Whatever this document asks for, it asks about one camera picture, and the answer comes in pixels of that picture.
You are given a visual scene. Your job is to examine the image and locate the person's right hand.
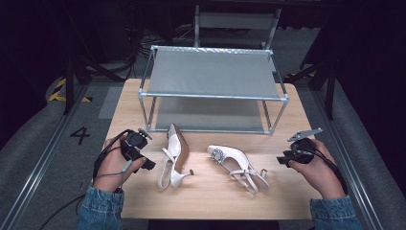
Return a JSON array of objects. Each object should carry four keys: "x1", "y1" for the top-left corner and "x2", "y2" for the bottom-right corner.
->
[{"x1": 287, "y1": 138, "x2": 347, "y2": 200}]

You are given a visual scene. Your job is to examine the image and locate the grey chair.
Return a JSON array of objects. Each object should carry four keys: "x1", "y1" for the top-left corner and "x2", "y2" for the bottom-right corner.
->
[{"x1": 193, "y1": 4, "x2": 282, "y2": 51}]

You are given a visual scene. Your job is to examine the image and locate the grey left gripper cord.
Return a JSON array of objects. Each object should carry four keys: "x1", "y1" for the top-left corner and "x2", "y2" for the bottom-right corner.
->
[{"x1": 101, "y1": 159, "x2": 133, "y2": 190}]

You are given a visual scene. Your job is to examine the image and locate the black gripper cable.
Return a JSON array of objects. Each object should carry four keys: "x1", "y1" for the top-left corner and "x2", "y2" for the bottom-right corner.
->
[
  {"x1": 92, "y1": 128, "x2": 132, "y2": 185},
  {"x1": 296, "y1": 147, "x2": 349, "y2": 195}
]

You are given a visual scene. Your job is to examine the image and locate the yellow black floor tape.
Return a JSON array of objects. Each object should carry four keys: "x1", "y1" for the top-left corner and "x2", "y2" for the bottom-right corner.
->
[{"x1": 47, "y1": 78, "x2": 94, "y2": 104}]

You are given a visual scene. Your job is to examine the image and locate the metal floor rail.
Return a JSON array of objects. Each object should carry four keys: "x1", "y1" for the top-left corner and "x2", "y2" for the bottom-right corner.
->
[
  {"x1": 0, "y1": 85, "x2": 90, "y2": 230},
  {"x1": 310, "y1": 89, "x2": 384, "y2": 230}
]

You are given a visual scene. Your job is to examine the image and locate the black metal stand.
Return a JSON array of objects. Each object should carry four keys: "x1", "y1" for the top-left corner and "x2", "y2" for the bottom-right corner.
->
[
  {"x1": 286, "y1": 57, "x2": 337, "y2": 122},
  {"x1": 61, "y1": 47, "x2": 125, "y2": 116}
]

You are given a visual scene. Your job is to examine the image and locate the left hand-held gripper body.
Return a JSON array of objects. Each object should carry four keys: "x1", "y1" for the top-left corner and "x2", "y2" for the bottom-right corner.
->
[{"x1": 120, "y1": 127, "x2": 153, "y2": 161}]

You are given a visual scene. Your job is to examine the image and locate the person's left hand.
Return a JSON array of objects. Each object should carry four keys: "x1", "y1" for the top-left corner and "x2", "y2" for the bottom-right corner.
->
[{"x1": 93, "y1": 134, "x2": 147, "y2": 194}]

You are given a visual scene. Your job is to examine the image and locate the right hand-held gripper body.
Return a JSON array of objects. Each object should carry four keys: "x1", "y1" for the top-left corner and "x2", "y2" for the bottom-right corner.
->
[{"x1": 286, "y1": 127, "x2": 324, "y2": 165}]

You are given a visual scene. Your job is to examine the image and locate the black floor cable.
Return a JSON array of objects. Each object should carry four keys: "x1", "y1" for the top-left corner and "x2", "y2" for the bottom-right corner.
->
[{"x1": 37, "y1": 191, "x2": 87, "y2": 230}]

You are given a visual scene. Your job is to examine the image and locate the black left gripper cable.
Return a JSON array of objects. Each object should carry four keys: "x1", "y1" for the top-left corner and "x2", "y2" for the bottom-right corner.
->
[{"x1": 92, "y1": 128, "x2": 132, "y2": 185}]

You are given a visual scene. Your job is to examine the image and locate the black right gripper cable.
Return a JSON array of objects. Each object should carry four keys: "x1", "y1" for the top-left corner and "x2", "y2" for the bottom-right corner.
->
[{"x1": 296, "y1": 147, "x2": 349, "y2": 195}]

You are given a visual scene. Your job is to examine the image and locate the grey metal shoe rack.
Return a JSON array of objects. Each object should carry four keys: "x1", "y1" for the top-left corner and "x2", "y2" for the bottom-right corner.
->
[{"x1": 137, "y1": 44, "x2": 290, "y2": 135}]

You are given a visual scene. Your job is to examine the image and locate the bundle of dark cables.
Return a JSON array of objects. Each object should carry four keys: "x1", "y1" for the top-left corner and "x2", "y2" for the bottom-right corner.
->
[{"x1": 137, "y1": 27, "x2": 196, "y2": 51}]

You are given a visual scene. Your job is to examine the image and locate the white slingback high-heel shoe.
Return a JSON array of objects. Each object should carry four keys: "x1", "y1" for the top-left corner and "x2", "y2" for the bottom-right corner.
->
[
  {"x1": 157, "y1": 123, "x2": 195, "y2": 190},
  {"x1": 206, "y1": 144, "x2": 271, "y2": 196}
]

